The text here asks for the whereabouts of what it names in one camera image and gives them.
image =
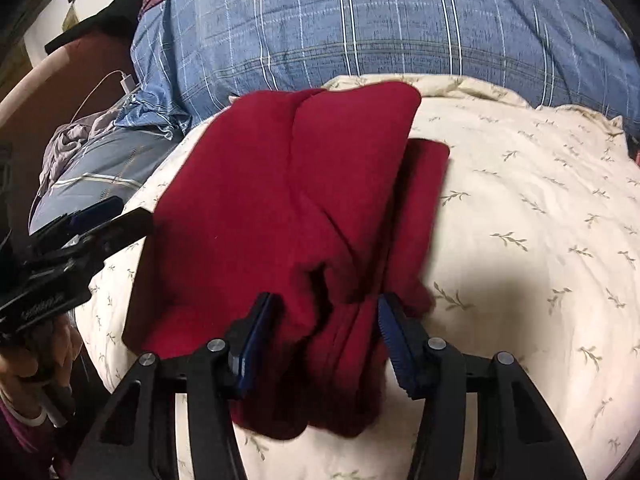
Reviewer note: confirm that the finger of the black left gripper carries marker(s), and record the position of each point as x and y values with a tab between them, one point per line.
105	232

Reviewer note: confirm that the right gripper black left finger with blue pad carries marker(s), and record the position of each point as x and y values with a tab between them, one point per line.
170	418

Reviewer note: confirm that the dark red knit garment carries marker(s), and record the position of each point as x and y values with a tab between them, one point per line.
323	198

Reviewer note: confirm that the magenta sleeve forearm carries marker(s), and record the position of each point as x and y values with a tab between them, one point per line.
26	451

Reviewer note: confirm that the person's left hand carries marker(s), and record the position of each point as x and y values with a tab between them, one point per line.
18	364

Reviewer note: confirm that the grey-blue striped bed sheet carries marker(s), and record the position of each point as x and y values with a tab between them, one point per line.
115	164

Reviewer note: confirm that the grey patterned cloth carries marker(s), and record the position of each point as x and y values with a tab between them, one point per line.
67	142

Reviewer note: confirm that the brown curved headboard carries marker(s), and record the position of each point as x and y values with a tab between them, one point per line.
83	75

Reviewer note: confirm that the black cloth on headboard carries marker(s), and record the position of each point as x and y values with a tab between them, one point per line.
119	19

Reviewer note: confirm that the blue plaid pillow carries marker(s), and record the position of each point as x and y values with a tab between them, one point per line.
192	56

